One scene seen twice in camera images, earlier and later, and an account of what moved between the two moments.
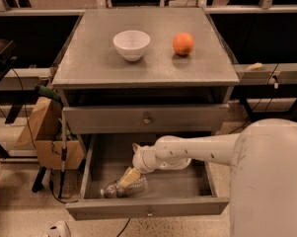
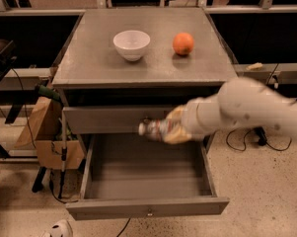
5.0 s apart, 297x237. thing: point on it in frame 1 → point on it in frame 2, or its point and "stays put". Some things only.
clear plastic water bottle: x=114 y=191 → x=154 y=129
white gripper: x=140 y=159 → x=188 y=119
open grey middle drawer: x=185 y=191 stays put
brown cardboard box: x=43 y=132 stays put
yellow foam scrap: x=255 y=66 stays put
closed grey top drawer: x=146 y=118 stays put
